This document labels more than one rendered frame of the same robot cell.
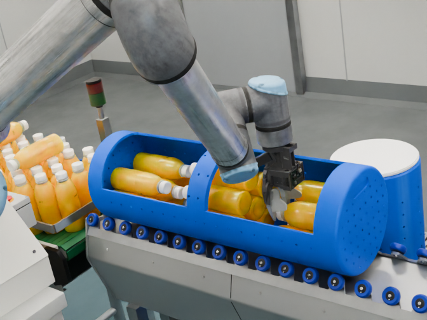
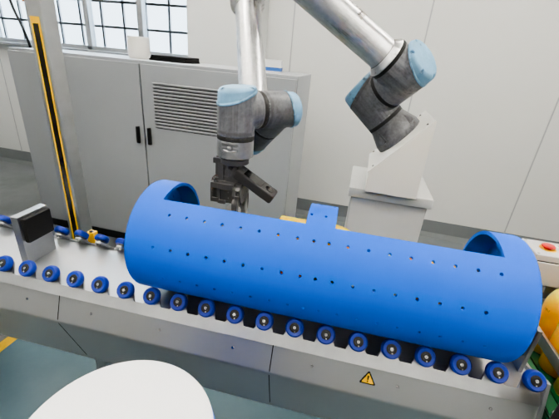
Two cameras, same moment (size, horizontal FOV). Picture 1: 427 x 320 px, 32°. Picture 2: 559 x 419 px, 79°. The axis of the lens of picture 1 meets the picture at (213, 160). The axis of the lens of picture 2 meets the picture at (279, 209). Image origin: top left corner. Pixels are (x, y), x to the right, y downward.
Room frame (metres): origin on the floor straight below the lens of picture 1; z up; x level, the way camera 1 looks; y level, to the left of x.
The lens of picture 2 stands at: (2.48, -0.48, 1.55)
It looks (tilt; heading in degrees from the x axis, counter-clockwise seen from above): 24 degrees down; 149
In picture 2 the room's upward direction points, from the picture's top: 5 degrees clockwise
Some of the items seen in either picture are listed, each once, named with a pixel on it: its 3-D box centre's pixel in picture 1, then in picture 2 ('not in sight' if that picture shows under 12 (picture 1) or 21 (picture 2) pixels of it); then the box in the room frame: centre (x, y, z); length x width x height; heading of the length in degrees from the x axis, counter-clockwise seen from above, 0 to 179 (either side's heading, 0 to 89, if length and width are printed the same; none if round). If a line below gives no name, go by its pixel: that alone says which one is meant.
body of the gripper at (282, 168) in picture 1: (281, 164); (231, 179); (1.71, -0.17, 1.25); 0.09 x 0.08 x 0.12; 49
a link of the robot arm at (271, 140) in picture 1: (275, 133); (234, 148); (1.72, -0.16, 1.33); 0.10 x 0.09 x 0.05; 139
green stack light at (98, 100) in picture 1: (97, 98); not in sight; (2.77, 0.40, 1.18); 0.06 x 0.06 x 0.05
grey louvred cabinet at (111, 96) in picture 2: not in sight; (165, 157); (-0.28, 0.06, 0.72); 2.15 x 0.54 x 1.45; 47
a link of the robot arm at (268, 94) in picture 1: (268, 102); (237, 112); (1.72, -0.16, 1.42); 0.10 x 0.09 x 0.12; 95
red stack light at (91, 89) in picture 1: (94, 87); not in sight; (2.77, 0.40, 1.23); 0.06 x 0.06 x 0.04
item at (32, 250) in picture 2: not in sight; (37, 234); (1.37, -0.65, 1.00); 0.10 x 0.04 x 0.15; 139
